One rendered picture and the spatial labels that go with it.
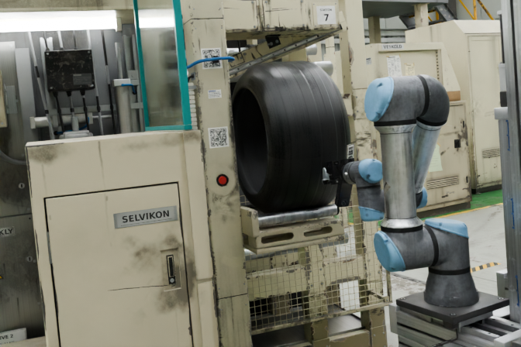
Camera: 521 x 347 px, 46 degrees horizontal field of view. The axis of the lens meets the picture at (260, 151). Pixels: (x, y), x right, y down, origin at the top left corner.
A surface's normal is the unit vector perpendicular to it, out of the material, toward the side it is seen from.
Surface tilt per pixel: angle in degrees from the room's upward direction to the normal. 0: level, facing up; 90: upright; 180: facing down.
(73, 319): 90
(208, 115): 90
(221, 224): 90
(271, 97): 65
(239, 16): 90
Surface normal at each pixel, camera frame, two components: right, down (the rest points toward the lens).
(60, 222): 0.35, 0.03
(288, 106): 0.03, -0.33
